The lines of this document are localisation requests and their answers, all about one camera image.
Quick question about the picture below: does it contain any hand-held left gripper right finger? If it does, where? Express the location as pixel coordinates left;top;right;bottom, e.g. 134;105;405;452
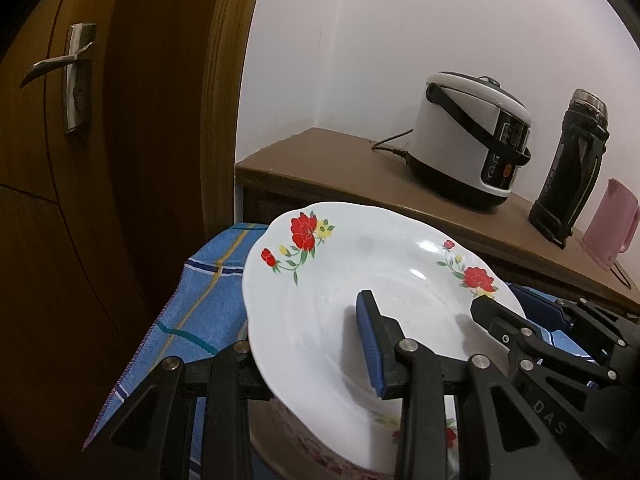
355;289;591;480

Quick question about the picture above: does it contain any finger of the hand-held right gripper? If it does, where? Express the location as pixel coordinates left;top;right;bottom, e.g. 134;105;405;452
471;296;621;386
510;285;640;356

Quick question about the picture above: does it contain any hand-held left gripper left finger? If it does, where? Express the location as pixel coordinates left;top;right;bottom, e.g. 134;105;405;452
82;340;273;480

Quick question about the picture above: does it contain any white plate with red flowers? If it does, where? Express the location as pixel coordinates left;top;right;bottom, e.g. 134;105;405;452
241;201;528;478

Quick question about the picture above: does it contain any blue checkered cloth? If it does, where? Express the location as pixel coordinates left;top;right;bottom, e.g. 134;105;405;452
82;222;596;480

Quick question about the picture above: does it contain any pink electric kettle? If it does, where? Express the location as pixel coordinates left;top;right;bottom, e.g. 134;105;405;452
581;178;640;273

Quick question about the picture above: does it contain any pink floral plate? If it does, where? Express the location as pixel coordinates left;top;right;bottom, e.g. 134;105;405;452
248;402;401;480

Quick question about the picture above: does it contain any black thermos flask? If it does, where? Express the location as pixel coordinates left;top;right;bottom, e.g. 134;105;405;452
528;88;611;251

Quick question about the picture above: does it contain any wooden sideboard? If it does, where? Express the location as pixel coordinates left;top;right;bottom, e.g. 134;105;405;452
235;127;640;316

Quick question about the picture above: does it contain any white rice cooker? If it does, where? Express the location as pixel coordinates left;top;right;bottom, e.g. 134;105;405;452
406;71;532;211

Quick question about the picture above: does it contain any wooden door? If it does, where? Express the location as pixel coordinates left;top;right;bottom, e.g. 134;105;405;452
0;0;151;480

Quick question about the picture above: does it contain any black kettle cable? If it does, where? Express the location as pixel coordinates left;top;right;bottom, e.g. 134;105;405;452
611;260;633;290

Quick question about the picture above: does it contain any rice cooker power cable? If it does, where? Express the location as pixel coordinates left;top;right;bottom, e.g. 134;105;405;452
371;131;415;162

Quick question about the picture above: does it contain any wooden door frame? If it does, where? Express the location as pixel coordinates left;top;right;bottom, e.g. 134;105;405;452
102;0;271;321

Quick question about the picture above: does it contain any metal door handle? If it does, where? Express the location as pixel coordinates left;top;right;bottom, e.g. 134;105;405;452
20;22;98;135

